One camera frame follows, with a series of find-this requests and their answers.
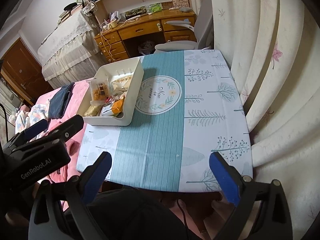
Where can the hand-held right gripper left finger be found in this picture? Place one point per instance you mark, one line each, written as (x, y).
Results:
(100, 175)

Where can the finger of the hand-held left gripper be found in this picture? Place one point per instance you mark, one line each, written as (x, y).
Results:
(36, 127)
(66, 130)

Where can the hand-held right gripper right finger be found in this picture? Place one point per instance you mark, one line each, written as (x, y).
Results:
(223, 177)

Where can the yellow rice roll packet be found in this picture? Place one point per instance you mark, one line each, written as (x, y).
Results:
(92, 111)

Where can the clear packet dark label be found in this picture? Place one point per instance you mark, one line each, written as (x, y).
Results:
(98, 91)

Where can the orange snack packet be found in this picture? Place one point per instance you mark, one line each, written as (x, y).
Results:
(117, 106)

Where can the large yellow pastry packet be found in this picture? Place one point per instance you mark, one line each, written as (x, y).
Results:
(120, 82)

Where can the white plastic storage bin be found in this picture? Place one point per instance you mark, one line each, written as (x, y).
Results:
(135, 92)

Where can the floral white blanket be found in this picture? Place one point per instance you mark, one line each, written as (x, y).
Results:
(32, 112)

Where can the folded blue jeans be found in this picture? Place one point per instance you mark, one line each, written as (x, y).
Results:
(60, 102)

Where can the pink bedsheet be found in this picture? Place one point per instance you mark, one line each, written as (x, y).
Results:
(80, 86)

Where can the patterned blue white tablecloth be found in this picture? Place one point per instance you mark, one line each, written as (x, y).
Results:
(200, 130)

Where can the brown wooden door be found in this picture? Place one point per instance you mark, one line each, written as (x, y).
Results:
(20, 67)

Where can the black wastebasket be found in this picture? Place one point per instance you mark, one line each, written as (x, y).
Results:
(146, 47)

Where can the stack of flat books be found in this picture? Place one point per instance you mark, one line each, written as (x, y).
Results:
(70, 15)

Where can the cream cup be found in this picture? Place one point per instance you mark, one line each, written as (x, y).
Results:
(113, 24)

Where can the wooden desk with drawers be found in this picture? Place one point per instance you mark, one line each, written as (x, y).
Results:
(140, 31)

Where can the floral fabric bag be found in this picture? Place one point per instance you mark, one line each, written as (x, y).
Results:
(89, 8)

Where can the white plastic bag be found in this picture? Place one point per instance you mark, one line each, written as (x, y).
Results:
(114, 16)

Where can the black round hat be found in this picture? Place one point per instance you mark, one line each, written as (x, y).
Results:
(71, 6)

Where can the white floral curtain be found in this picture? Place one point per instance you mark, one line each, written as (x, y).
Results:
(262, 55)

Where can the dark printed box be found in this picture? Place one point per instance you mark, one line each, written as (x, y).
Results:
(135, 12)

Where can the light green packet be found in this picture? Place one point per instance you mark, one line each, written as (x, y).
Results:
(154, 7)

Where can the grey office chair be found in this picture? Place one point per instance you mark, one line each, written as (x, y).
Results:
(203, 25)

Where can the wooden lettered box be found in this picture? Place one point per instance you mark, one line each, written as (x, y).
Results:
(179, 1)

